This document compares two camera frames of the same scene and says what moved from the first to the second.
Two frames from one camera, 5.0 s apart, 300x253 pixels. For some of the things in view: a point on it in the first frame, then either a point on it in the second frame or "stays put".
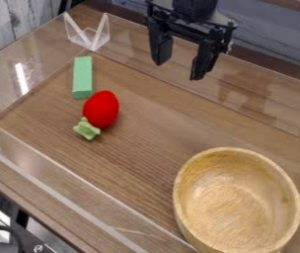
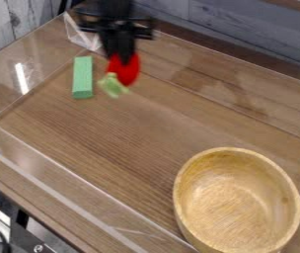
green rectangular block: x=83 y=77 stays put
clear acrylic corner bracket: x=88 y=38 stays put
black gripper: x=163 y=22 to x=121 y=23
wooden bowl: x=238 y=202 stays put
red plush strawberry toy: x=100 y=111 to x=127 y=71
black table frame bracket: x=32 y=243 stays put
